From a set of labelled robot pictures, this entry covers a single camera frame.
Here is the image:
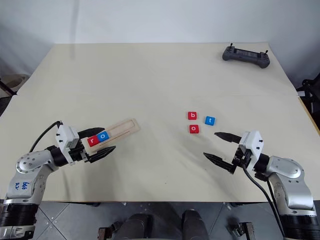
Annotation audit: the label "dark metal bracket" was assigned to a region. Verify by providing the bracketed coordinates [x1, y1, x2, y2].
[98, 221, 121, 240]
[228, 220, 256, 240]

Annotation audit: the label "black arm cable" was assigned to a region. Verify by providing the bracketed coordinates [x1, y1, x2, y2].
[29, 120, 63, 153]
[239, 159, 288, 237]

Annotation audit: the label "wooden letter tray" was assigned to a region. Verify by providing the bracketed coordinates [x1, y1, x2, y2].
[83, 118, 141, 155]

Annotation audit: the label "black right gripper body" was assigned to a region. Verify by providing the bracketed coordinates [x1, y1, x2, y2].
[231, 143, 254, 168]

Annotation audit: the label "red r tile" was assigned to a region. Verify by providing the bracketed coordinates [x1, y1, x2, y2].
[87, 136, 100, 148]

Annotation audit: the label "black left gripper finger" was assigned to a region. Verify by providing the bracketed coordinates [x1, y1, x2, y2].
[77, 126, 106, 142]
[86, 145, 117, 165]

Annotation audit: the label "beige round object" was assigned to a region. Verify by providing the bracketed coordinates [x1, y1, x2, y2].
[0, 73, 28, 99]

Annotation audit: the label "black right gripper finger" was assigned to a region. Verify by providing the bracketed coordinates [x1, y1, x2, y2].
[203, 151, 238, 175]
[213, 131, 243, 145]

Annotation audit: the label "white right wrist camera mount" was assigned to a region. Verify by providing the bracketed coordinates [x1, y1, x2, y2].
[238, 129, 265, 172]

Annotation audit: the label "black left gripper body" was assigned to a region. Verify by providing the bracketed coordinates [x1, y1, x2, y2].
[67, 138, 92, 165]

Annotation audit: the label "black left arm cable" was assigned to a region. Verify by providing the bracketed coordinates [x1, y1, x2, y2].
[29, 120, 63, 153]

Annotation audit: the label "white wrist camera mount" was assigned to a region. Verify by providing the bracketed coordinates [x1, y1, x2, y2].
[238, 129, 265, 172]
[54, 124, 81, 166]

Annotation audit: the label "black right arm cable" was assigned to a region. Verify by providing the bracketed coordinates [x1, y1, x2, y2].
[239, 159, 288, 237]

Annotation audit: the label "dark rounded shape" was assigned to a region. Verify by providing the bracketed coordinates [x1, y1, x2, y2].
[121, 212, 153, 240]
[181, 208, 208, 240]

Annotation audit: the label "grey remote controller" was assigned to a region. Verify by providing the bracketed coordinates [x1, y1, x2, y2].
[221, 43, 271, 69]

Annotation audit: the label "blue o tile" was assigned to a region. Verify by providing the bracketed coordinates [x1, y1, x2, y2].
[96, 131, 111, 143]

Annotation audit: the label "red o tile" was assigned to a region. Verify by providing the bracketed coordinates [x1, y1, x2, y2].
[187, 124, 201, 135]

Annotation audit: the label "black chair frame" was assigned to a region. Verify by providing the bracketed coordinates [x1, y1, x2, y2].
[296, 78, 320, 120]

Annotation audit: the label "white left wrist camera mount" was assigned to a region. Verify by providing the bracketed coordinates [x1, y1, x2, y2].
[54, 124, 81, 166]

